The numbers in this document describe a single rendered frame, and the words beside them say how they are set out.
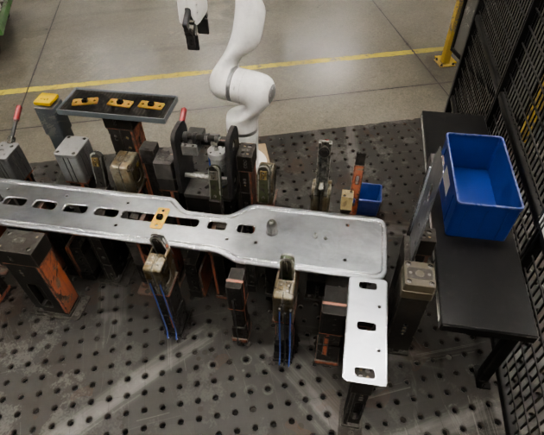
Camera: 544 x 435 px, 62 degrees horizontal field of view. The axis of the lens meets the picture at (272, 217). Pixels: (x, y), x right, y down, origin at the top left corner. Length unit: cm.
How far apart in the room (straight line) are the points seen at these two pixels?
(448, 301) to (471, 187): 44
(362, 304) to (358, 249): 18
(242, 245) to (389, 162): 97
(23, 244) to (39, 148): 225
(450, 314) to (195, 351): 75
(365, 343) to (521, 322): 37
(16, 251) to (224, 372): 67
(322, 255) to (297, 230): 11
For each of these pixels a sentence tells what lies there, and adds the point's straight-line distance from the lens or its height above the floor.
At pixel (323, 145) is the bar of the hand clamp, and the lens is 129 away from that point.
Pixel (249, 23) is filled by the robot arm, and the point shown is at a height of 136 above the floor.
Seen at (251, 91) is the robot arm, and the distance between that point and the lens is 158.
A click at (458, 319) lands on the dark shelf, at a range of 120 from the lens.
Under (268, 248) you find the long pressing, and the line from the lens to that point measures 129.
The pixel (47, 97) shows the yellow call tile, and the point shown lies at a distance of 177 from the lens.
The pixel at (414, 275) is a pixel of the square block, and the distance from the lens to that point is 120.
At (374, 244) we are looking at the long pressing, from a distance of 132.
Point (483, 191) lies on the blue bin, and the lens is 152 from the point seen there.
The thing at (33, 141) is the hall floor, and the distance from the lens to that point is 375.
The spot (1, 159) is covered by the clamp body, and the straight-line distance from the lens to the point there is 173.
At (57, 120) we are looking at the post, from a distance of 176.
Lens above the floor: 199
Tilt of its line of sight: 47 degrees down
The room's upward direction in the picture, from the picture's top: 1 degrees counter-clockwise
